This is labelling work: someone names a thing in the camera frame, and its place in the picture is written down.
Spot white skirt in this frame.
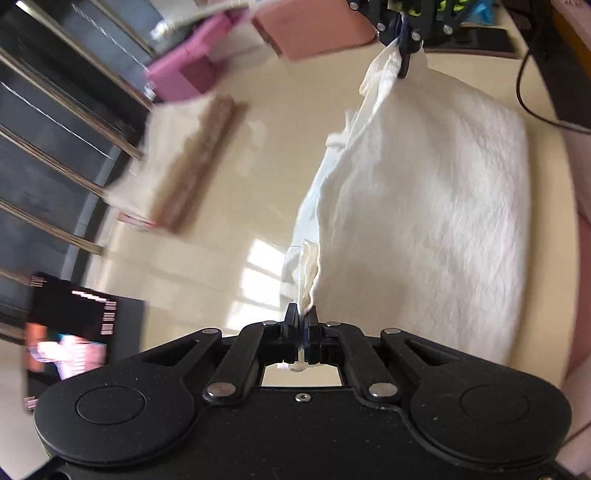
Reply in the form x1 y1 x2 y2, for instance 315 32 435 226
280 45 531 364

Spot folded beige clothes stack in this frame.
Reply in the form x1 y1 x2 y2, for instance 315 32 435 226
104 93 245 234

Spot black smartphone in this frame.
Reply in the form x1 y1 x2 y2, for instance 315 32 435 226
423 27 518 58

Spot pink storage box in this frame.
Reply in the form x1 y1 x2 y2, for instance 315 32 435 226
252 0 376 60

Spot black tablet with keyboard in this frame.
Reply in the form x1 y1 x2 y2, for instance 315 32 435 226
23 272 146 413

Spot magenta gift box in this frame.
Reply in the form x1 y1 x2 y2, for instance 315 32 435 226
145 13 232 102

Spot black cable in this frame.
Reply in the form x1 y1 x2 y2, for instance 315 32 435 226
516 45 591 136

